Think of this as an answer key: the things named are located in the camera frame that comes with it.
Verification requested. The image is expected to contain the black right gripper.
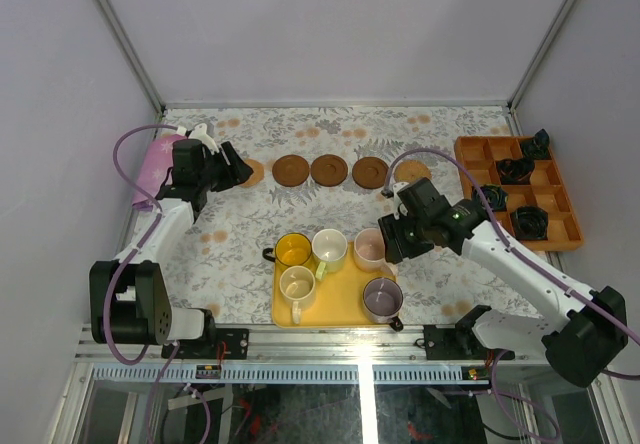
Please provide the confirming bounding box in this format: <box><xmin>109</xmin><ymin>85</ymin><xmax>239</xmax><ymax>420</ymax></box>
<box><xmin>377</xmin><ymin>210</ymin><xmax>434</xmax><ymax>265</ymax></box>

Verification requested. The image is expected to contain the woven rattan coaster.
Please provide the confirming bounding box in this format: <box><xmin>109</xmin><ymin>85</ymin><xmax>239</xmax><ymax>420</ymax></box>
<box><xmin>242</xmin><ymin>159</ymin><xmax>264</xmax><ymax>188</ymax></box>
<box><xmin>394</xmin><ymin>160</ymin><xmax>432</xmax><ymax>183</ymax></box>

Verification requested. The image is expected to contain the pink ceramic mug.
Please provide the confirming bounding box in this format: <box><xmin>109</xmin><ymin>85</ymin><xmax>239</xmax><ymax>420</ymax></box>
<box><xmin>354</xmin><ymin>228</ymin><xmax>397</xmax><ymax>276</ymax></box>

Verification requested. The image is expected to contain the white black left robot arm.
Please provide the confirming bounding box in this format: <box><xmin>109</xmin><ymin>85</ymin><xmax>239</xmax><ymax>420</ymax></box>
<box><xmin>89</xmin><ymin>138</ymin><xmax>253</xmax><ymax>359</ymax></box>

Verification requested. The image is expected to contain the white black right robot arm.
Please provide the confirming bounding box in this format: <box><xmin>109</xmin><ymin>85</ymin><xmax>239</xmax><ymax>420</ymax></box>
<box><xmin>378</xmin><ymin>178</ymin><xmax>629</xmax><ymax>388</ymax></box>

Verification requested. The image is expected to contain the brown wooden coaster left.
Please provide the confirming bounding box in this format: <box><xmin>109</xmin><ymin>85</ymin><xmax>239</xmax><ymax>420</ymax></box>
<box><xmin>272</xmin><ymin>154</ymin><xmax>310</xmax><ymax>187</ymax></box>

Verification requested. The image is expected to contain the brown wooden coaster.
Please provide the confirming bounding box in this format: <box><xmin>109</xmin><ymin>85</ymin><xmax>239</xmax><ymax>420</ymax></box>
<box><xmin>272</xmin><ymin>154</ymin><xmax>310</xmax><ymax>187</ymax></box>
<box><xmin>352</xmin><ymin>156</ymin><xmax>388</xmax><ymax>189</ymax></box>
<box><xmin>310</xmin><ymin>154</ymin><xmax>348</xmax><ymax>187</ymax></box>

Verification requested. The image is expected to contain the brown wooden coaster right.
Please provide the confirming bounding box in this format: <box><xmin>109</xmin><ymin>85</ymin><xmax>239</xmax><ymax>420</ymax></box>
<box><xmin>352</xmin><ymin>156</ymin><xmax>388</xmax><ymax>189</ymax></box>

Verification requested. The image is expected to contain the brown wooden coaster middle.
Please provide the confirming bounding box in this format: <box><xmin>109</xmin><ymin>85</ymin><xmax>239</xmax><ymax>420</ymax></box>
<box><xmin>310</xmin><ymin>154</ymin><xmax>348</xmax><ymax>187</ymax></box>

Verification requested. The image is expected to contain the rolled tie with yellow pattern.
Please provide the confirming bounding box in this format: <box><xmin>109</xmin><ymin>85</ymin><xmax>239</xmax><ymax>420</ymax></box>
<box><xmin>472</xmin><ymin>184</ymin><xmax>509</xmax><ymax>212</ymax></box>

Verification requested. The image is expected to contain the pink folded cloth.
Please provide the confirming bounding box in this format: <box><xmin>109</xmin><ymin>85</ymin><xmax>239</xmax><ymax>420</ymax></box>
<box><xmin>136</xmin><ymin>134</ymin><xmax>185</xmax><ymax>197</ymax></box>

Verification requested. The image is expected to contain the floral patterned tablecloth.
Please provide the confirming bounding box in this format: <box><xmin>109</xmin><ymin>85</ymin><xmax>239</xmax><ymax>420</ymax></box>
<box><xmin>107</xmin><ymin>106</ymin><xmax>574</xmax><ymax>326</ymax></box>

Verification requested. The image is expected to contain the yellow glass mug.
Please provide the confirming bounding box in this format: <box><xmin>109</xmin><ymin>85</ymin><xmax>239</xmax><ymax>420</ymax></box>
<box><xmin>262</xmin><ymin>233</ymin><xmax>313</xmax><ymax>268</ymax></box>

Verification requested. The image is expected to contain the rolled tie with orange pattern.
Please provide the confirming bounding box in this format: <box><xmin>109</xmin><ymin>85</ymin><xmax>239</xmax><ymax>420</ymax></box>
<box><xmin>496</xmin><ymin>157</ymin><xmax>535</xmax><ymax>185</ymax></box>

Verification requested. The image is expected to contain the rolled dark speckled tie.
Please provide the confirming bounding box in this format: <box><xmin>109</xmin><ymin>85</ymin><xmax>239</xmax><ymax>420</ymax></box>
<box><xmin>510</xmin><ymin>206</ymin><xmax>549</xmax><ymax>241</ymax></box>

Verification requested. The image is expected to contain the orange wooden divided organizer box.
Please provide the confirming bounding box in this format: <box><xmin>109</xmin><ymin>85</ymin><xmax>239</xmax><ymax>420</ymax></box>
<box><xmin>454</xmin><ymin>136</ymin><xmax>583</xmax><ymax>252</ymax></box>

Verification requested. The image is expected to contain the yellow plastic tray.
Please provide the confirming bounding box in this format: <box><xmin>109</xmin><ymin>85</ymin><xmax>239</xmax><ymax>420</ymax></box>
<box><xmin>271</xmin><ymin>242</ymin><xmax>397</xmax><ymax>329</ymax></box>

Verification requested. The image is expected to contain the cream ceramic mug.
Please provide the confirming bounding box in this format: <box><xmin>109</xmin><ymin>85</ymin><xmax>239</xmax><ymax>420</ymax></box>
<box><xmin>279</xmin><ymin>266</ymin><xmax>316</xmax><ymax>325</ymax></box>

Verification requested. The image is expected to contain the rolled dark green tie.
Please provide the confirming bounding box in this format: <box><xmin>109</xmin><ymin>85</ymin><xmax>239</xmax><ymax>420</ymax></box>
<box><xmin>520</xmin><ymin>129</ymin><xmax>551</xmax><ymax>160</ymax></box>

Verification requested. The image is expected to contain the purple mug black handle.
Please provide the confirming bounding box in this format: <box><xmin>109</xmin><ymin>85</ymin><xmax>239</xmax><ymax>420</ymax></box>
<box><xmin>362</xmin><ymin>277</ymin><xmax>404</xmax><ymax>332</ymax></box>

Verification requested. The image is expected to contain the white mug green handle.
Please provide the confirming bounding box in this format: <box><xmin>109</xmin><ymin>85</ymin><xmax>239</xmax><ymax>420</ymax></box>
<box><xmin>311</xmin><ymin>229</ymin><xmax>348</xmax><ymax>281</ymax></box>

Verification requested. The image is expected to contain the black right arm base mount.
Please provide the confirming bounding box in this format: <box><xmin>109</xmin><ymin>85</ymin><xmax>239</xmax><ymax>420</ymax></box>
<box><xmin>423</xmin><ymin>324</ymin><xmax>490</xmax><ymax>361</ymax></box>

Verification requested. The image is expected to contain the aluminium front frame rail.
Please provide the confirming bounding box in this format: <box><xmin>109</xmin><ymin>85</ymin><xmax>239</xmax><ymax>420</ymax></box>
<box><xmin>74</xmin><ymin>324</ymin><xmax>548</xmax><ymax>366</ymax></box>

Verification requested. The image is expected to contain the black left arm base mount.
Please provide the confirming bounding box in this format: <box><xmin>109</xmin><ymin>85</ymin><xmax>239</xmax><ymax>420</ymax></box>
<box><xmin>174</xmin><ymin>327</ymin><xmax>250</xmax><ymax>361</ymax></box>

